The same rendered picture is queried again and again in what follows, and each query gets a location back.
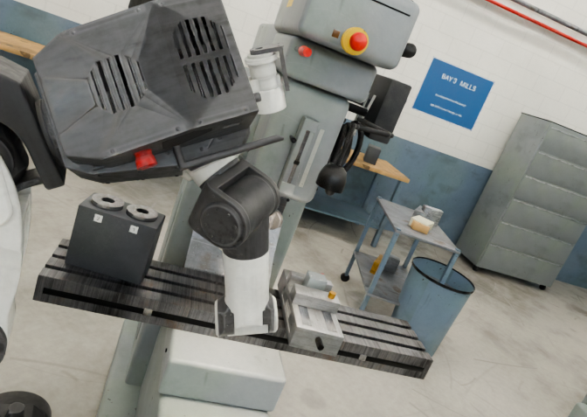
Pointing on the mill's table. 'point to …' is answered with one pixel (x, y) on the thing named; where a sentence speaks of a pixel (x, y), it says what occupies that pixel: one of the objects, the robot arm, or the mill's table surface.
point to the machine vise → (307, 319)
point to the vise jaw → (314, 299)
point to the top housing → (348, 16)
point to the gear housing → (326, 68)
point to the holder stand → (114, 237)
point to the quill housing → (321, 108)
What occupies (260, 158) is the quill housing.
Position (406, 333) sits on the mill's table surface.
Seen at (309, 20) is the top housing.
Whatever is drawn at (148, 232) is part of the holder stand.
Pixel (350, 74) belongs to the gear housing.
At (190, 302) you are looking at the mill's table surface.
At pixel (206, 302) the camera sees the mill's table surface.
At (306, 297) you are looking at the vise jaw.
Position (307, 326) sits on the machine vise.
